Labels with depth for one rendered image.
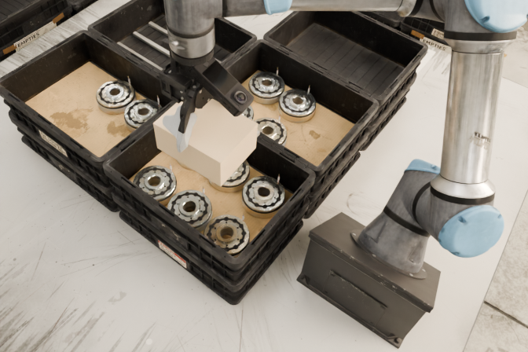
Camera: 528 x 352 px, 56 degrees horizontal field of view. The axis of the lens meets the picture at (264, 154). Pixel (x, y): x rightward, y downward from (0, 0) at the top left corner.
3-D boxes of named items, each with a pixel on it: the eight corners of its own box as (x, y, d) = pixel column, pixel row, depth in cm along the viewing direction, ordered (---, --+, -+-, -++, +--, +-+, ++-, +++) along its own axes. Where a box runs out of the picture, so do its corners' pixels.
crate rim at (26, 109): (189, 99, 130) (188, 93, 128) (100, 170, 114) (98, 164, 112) (86, 34, 143) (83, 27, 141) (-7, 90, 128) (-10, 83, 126)
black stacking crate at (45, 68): (190, 124, 137) (188, 94, 129) (108, 193, 122) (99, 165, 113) (92, 60, 151) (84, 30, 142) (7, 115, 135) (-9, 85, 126)
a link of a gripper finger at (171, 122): (161, 140, 96) (175, 96, 92) (185, 154, 94) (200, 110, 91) (151, 142, 93) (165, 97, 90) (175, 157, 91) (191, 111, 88)
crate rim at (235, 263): (317, 180, 117) (319, 174, 115) (236, 273, 101) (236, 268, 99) (189, 100, 130) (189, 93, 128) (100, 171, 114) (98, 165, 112)
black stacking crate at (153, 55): (257, 68, 153) (258, 38, 144) (192, 123, 138) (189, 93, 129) (163, 15, 166) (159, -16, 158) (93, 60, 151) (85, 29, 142)
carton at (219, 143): (255, 148, 103) (258, 123, 97) (220, 186, 96) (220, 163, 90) (194, 113, 108) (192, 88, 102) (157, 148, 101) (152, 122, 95)
